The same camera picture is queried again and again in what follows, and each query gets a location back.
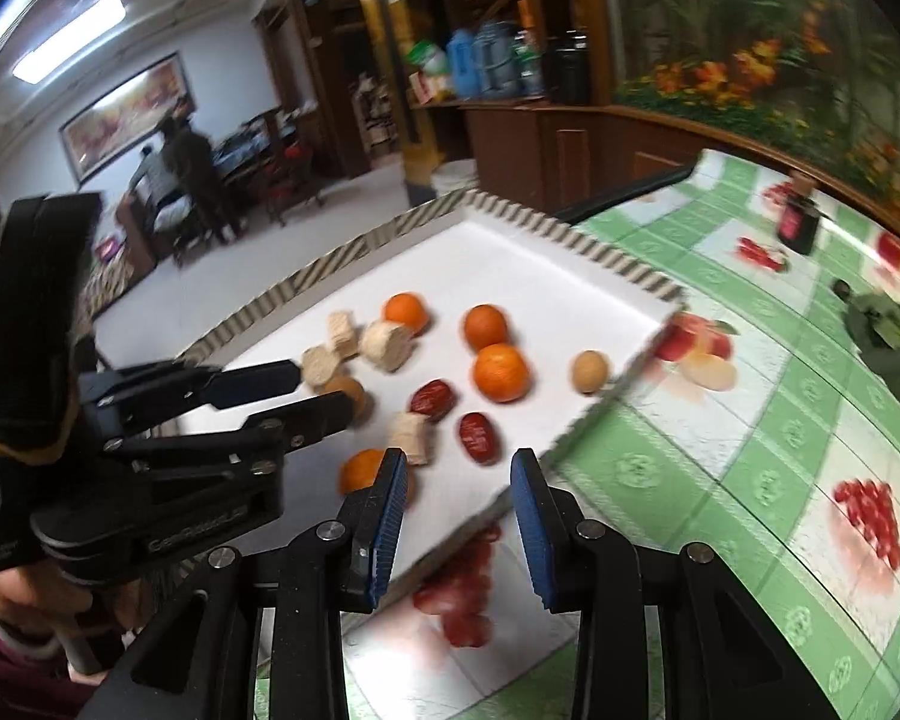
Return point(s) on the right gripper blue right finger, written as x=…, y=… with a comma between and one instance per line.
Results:
x=547, y=518

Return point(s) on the white plastic bucket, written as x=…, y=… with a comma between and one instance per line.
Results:
x=454, y=175

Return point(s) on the dark red jujube date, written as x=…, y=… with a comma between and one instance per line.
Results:
x=479, y=438

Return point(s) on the blue detergent jug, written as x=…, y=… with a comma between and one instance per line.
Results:
x=462, y=59

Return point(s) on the framed wall painting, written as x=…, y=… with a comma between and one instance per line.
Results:
x=128, y=114

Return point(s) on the small orange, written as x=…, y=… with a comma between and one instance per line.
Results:
x=409, y=310

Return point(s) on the large orange tangerine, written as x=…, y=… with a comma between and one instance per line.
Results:
x=501, y=374

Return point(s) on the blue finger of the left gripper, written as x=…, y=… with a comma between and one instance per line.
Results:
x=265, y=439
x=167, y=389

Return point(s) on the beige cylindrical rice cake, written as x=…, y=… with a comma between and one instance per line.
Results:
x=412, y=434

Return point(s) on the dark jar with cork lid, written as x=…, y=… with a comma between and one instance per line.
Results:
x=801, y=215

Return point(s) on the green checkered fruit tablecloth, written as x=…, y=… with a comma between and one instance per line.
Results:
x=793, y=475

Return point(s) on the dark wooden chair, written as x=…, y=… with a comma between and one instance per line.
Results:
x=284, y=178

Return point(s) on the partly hidden orange tangerine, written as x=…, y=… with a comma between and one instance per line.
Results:
x=360, y=471

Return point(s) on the green leafy vegetable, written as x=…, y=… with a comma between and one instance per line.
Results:
x=872, y=321

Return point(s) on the white tray with striped rim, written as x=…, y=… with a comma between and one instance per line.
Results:
x=562, y=290

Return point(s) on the blue thermos jug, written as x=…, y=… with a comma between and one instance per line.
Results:
x=495, y=61

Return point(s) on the left hand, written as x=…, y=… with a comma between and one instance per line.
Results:
x=36, y=604

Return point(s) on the person in light shirt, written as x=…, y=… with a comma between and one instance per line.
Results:
x=164, y=205

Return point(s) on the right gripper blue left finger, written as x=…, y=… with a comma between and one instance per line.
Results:
x=373, y=517

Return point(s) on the ceiling fluorescent light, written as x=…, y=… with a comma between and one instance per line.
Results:
x=95, y=22

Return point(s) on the person in dark jacket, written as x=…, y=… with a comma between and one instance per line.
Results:
x=188, y=156

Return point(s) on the wooden cabinet counter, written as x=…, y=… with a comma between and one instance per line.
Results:
x=549, y=157

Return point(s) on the brown longan fruit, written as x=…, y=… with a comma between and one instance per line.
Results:
x=355, y=391
x=590, y=371

